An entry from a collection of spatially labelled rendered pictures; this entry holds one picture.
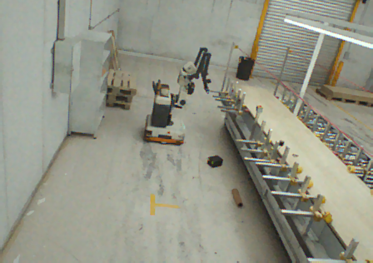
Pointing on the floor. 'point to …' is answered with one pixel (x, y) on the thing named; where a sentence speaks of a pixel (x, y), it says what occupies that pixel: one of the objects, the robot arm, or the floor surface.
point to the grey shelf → (90, 82)
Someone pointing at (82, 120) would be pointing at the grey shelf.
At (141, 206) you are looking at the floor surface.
